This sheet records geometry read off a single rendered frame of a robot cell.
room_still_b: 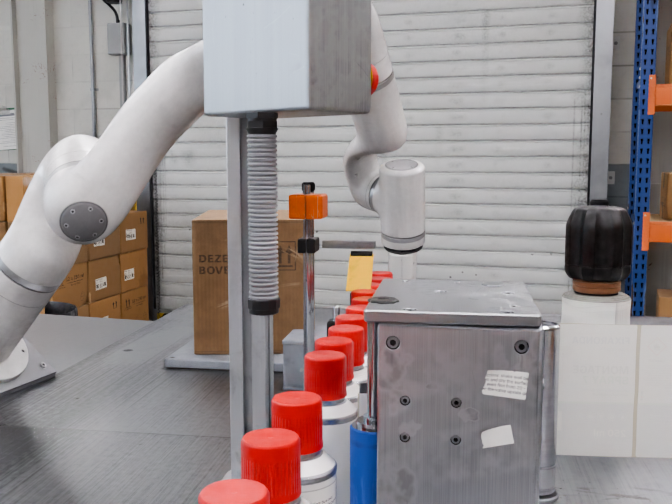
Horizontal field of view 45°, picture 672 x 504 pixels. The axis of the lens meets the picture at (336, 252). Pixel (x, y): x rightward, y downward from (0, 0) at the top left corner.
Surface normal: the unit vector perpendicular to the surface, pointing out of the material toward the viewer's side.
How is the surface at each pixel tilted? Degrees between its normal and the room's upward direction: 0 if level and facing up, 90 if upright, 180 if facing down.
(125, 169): 100
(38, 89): 90
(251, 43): 90
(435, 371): 90
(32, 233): 51
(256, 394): 90
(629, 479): 0
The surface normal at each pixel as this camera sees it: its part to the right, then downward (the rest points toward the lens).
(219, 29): -0.68, 0.08
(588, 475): 0.00, -0.99
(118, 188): 0.64, 0.22
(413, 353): -0.14, 0.11
